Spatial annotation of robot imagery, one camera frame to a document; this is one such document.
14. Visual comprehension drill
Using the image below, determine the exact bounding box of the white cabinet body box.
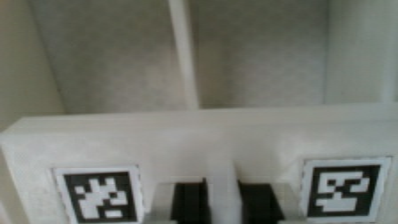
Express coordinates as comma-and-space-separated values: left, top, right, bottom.
0, 0, 398, 130

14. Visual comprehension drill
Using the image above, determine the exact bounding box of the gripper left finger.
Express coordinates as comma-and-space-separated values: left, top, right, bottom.
170, 181, 211, 224

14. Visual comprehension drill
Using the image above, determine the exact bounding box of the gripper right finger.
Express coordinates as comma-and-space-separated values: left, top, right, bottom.
238, 182, 284, 224

